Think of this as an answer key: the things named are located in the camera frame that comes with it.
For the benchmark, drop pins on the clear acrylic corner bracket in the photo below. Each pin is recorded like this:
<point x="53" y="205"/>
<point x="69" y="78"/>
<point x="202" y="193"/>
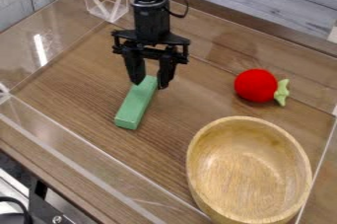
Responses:
<point x="108" y="10"/>

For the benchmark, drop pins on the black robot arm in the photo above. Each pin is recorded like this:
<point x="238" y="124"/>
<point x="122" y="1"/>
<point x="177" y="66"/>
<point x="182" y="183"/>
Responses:
<point x="150" y="41"/>

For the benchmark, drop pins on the light wooden bowl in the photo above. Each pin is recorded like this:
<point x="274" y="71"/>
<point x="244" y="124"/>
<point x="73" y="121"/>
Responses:
<point x="248" y="171"/>

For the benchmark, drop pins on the clear acrylic tray walls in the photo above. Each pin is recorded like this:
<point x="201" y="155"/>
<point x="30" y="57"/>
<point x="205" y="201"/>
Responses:
<point x="124" y="175"/>

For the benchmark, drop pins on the black table leg bracket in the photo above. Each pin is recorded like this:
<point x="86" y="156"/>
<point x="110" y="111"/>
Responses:
<point x="42" y="212"/>

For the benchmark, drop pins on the green rectangular block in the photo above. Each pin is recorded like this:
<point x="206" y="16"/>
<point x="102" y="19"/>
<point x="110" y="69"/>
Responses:
<point x="133" y="107"/>

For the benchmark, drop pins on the red plush tomato toy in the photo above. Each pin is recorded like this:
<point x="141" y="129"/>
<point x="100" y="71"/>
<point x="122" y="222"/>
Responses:
<point x="257" y="86"/>

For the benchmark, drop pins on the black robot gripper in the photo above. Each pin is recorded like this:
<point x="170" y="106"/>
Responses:
<point x="150" y="41"/>

